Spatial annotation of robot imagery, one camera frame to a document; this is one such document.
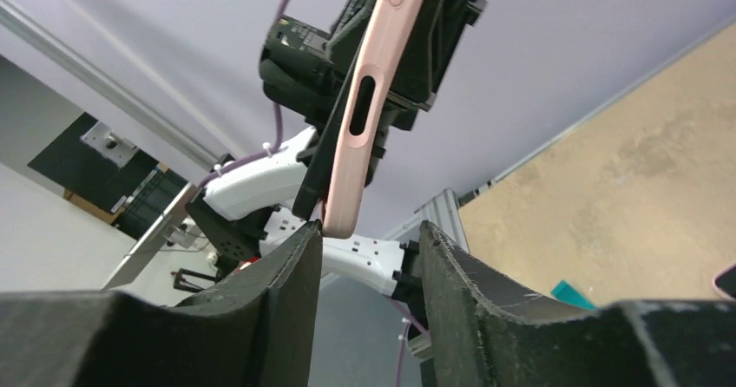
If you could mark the teal curved piece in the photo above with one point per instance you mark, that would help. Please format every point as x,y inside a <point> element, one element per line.
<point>567,293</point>

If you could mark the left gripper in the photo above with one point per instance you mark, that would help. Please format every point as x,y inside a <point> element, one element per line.
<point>303,67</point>

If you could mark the phone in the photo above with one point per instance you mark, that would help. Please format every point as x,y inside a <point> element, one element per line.
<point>338,168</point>
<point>724,283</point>

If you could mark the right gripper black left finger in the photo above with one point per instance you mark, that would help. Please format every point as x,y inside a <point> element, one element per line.
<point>254,328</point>

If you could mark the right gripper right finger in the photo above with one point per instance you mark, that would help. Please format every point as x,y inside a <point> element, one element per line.
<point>486,329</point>

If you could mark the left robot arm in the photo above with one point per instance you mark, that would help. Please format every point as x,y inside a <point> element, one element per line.
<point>246,207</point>

